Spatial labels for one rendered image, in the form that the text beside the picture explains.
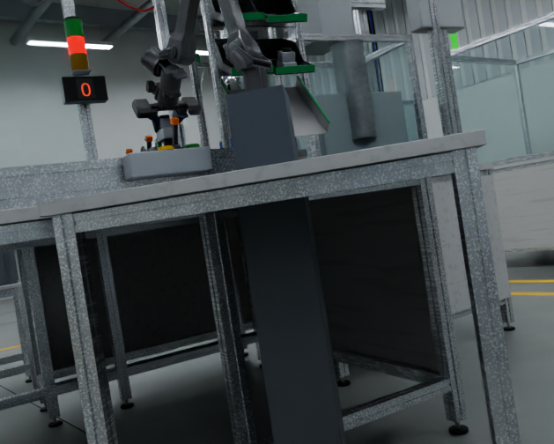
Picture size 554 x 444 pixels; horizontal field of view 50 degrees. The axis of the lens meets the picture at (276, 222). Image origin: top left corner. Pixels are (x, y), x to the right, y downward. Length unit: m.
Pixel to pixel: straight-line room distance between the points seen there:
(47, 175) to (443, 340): 1.24
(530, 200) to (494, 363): 4.16
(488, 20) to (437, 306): 9.32
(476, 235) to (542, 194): 4.11
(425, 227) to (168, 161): 0.84
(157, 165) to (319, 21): 1.64
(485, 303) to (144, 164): 0.83
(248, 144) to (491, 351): 0.69
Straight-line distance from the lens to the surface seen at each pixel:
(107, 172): 1.50
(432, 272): 1.89
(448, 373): 1.96
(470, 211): 1.19
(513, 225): 5.45
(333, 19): 2.97
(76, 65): 1.84
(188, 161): 1.49
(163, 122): 1.74
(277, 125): 1.40
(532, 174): 5.32
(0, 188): 1.46
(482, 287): 1.20
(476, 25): 11.11
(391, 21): 12.27
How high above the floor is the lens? 0.76
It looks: 1 degrees down
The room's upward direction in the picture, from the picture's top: 9 degrees counter-clockwise
